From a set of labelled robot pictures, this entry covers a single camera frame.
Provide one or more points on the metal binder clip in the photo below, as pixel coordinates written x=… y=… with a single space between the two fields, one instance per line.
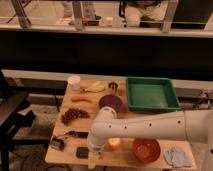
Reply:
x=56 y=143

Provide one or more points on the person in background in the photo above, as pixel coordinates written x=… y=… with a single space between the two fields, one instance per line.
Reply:
x=145 y=10

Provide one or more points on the green plastic tray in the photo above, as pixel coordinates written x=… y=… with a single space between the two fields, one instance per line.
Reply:
x=151 y=94

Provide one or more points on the black handled tool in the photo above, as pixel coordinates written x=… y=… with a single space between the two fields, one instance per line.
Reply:
x=77 y=134

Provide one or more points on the bunch of red grapes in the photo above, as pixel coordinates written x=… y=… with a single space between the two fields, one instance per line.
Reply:
x=72 y=114

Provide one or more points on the orange carrot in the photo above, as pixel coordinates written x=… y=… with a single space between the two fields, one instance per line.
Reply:
x=80 y=98

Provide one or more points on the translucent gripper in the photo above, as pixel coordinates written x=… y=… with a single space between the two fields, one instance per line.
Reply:
x=93 y=157

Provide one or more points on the apple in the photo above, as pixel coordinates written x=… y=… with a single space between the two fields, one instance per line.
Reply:
x=114 y=143

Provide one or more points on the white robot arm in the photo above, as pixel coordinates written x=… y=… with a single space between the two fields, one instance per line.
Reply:
x=195 y=126

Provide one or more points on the banana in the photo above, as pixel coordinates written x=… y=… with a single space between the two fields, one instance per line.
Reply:
x=95 y=87

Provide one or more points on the purple bowl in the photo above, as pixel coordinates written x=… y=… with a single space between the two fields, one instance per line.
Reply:
x=112 y=101

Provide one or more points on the orange bowl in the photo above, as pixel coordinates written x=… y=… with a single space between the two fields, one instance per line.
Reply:
x=146 y=150

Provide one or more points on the small metal cup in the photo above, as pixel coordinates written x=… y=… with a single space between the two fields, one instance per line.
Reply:
x=113 y=86

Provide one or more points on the grey blue cloth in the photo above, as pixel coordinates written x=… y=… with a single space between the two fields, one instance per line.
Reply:
x=177 y=158

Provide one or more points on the black eraser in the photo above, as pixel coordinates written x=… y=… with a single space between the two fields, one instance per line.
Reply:
x=82 y=152

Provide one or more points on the white cup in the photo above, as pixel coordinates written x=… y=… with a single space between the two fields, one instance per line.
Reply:
x=74 y=82

